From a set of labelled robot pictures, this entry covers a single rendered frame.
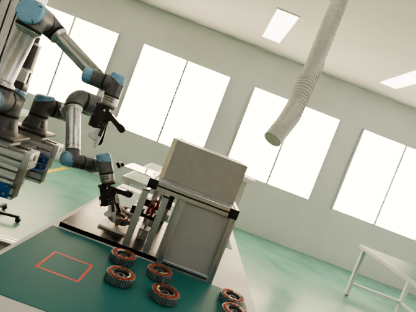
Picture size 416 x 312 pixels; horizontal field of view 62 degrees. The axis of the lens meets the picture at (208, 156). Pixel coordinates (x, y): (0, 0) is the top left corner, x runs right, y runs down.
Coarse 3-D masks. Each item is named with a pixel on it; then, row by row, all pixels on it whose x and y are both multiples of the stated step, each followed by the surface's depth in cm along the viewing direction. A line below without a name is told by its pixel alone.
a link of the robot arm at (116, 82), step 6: (114, 72) 159; (108, 78) 159; (114, 78) 158; (120, 78) 159; (108, 84) 158; (114, 84) 158; (120, 84) 159; (108, 90) 159; (114, 90) 159; (120, 90) 160; (114, 96) 159; (120, 96) 162
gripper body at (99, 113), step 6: (96, 108) 162; (102, 108) 161; (108, 108) 159; (114, 108) 161; (96, 114) 160; (102, 114) 161; (90, 120) 160; (96, 120) 159; (102, 120) 159; (108, 120) 161; (96, 126) 159; (108, 126) 167
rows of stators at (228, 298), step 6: (222, 288) 152; (228, 288) 154; (222, 294) 147; (228, 294) 152; (234, 294) 153; (222, 300) 146; (228, 300) 144; (234, 300) 145; (240, 300) 146; (222, 306) 136; (228, 306) 138; (234, 306) 140; (240, 306) 140
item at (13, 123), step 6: (0, 114) 169; (6, 114) 170; (0, 120) 169; (6, 120) 170; (12, 120) 173; (0, 126) 169; (6, 126) 171; (12, 126) 173; (0, 132) 169; (6, 132) 170; (12, 132) 173
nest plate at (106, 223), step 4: (104, 220) 181; (108, 220) 184; (100, 224) 174; (104, 224) 176; (108, 224) 178; (112, 224) 180; (108, 228) 174; (112, 228) 174; (116, 228) 176; (120, 228) 179; (124, 228) 181; (116, 232) 174; (120, 232) 174; (124, 232) 176
